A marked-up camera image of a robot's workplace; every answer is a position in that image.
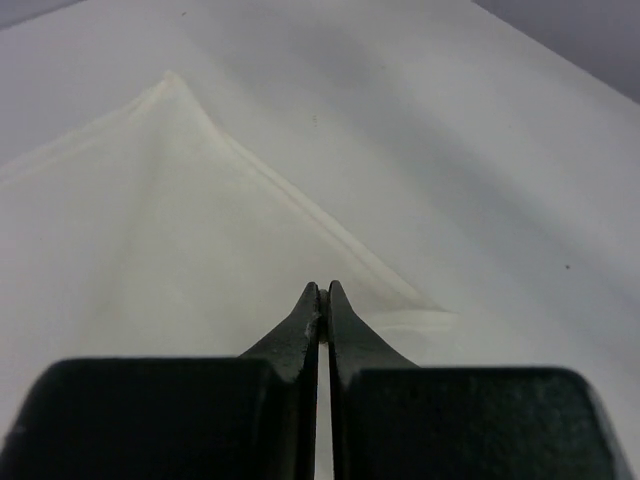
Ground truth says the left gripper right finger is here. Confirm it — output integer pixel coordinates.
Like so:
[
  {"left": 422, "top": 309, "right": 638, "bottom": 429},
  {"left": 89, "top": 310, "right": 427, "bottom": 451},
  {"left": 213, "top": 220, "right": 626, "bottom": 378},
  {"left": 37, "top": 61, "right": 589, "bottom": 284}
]
[{"left": 325, "top": 281, "right": 632, "bottom": 479}]

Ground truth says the white cloth napkin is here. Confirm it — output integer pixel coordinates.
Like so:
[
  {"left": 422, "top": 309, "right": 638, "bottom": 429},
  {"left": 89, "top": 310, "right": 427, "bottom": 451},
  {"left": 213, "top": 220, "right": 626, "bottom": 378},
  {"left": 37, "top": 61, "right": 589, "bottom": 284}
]
[{"left": 1, "top": 75, "right": 451, "bottom": 479}]

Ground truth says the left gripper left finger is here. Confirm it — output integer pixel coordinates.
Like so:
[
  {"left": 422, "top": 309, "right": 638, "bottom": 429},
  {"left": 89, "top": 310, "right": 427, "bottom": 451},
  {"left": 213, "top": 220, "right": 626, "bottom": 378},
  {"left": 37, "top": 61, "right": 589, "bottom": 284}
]
[{"left": 1, "top": 283, "right": 321, "bottom": 479}]

